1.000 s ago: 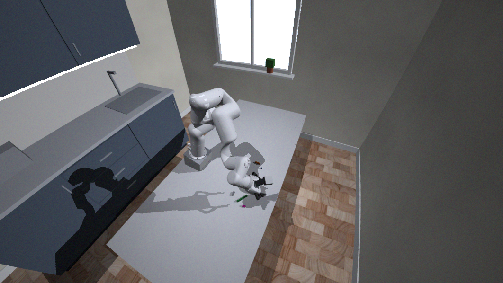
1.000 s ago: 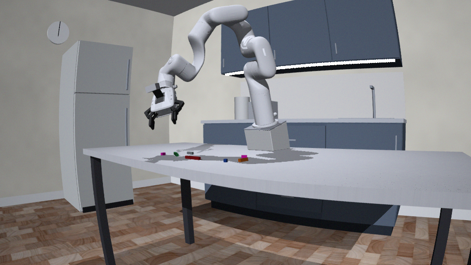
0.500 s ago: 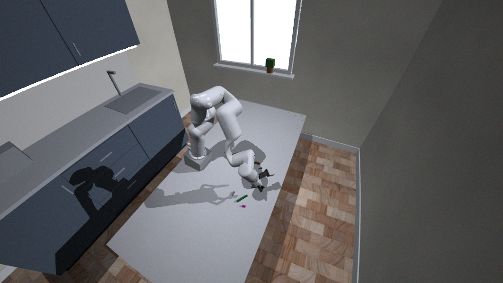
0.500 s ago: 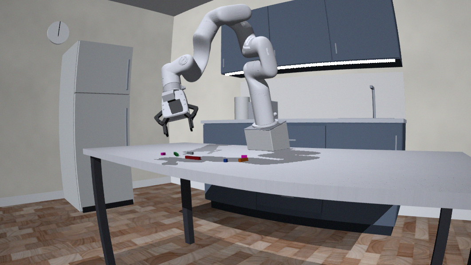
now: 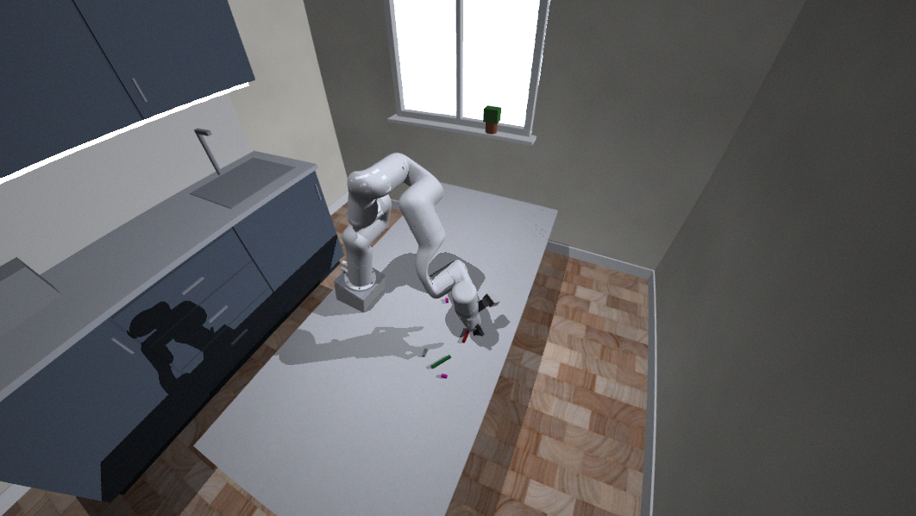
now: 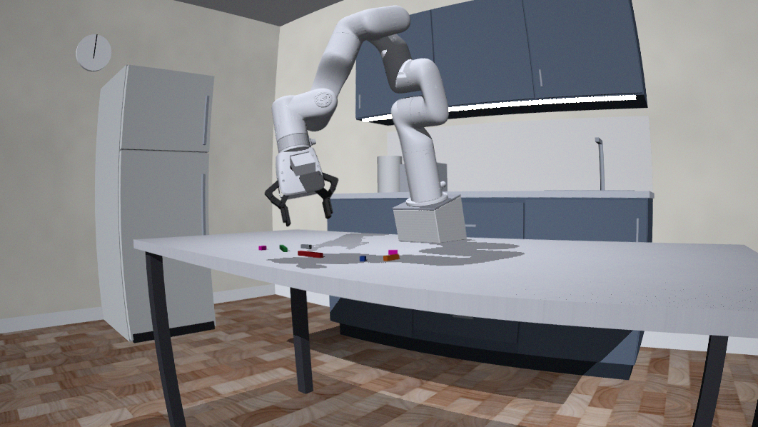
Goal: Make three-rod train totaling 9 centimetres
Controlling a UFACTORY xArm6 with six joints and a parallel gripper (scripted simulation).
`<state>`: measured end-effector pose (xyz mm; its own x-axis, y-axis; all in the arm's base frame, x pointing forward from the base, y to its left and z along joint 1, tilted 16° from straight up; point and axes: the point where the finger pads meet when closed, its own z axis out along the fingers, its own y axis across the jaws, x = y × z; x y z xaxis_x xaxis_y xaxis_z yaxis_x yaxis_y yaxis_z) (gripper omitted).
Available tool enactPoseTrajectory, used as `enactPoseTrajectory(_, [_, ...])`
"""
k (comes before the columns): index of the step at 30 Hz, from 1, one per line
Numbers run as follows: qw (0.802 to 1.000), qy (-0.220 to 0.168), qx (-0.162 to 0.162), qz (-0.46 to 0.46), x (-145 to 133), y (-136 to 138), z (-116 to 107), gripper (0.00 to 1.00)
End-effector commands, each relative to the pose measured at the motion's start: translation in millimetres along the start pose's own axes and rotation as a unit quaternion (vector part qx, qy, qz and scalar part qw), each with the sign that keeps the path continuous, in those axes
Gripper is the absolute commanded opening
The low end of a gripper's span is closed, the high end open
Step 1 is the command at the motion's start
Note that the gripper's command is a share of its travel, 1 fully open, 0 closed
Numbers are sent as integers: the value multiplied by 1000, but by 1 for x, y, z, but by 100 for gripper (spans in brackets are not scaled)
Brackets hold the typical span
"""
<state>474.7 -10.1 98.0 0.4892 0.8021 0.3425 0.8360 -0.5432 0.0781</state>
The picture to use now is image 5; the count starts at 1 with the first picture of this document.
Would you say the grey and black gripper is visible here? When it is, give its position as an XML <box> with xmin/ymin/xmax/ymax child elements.
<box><xmin>455</xmin><ymin>311</ymin><xmax>485</xmax><ymax>336</ymax></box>

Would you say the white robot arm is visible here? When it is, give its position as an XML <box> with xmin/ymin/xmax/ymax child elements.
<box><xmin>341</xmin><ymin>153</ymin><xmax>500</xmax><ymax>318</ymax></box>

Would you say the green rod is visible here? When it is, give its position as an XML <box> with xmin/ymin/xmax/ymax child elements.
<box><xmin>431</xmin><ymin>355</ymin><xmax>451</xmax><ymax>369</ymax></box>

